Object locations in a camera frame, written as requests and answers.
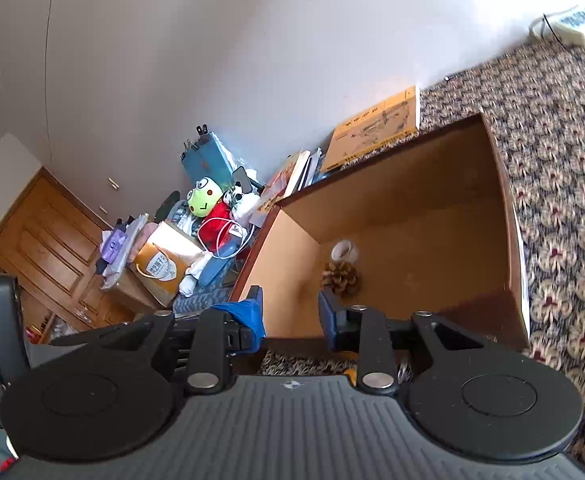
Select white tape roll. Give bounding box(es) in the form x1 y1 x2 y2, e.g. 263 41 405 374
331 240 359 263

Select white cable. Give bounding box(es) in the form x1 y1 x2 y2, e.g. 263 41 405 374
200 217 254 261

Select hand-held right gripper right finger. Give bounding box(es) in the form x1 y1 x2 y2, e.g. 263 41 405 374
318 287 524 394

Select brown wooden drawer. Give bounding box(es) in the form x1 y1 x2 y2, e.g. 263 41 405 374
230 112 530 356

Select purple box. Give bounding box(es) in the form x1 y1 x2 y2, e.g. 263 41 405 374
97 226 133 271

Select illustrated book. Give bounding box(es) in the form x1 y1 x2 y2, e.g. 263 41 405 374
257 150 313 212

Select panda plush toy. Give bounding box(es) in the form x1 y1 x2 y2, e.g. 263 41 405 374
224 180 261 226

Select green frog plush toy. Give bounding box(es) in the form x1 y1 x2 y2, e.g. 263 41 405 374
186 176 246 256

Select dark-edged book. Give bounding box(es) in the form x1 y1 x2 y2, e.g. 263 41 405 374
299 147 326 186

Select wooden cabinet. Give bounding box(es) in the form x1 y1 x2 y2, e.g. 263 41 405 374
0 167 136 335

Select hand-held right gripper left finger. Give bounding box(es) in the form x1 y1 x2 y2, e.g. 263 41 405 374
47 286 267 395

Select yellow flat box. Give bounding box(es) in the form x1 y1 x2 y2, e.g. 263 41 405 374
319 85 421 175

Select orange gift bag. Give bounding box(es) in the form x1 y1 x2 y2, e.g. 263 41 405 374
130 221 204 309

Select white power strip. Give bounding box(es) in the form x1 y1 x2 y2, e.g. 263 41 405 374
529 5 585 49

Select brown pine cone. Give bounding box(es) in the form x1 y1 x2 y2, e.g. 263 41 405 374
321 259 361 297

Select white stuffed toy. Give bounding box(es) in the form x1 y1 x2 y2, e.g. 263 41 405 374
178 255 213 299

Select blue patterned cloth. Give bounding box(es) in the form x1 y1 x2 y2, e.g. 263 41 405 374
172 280 243 315

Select floral patterned tablecloth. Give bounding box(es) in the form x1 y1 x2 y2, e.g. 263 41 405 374
257 32 585 476

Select blue folder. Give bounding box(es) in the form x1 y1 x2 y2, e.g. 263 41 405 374
180 132 236 191

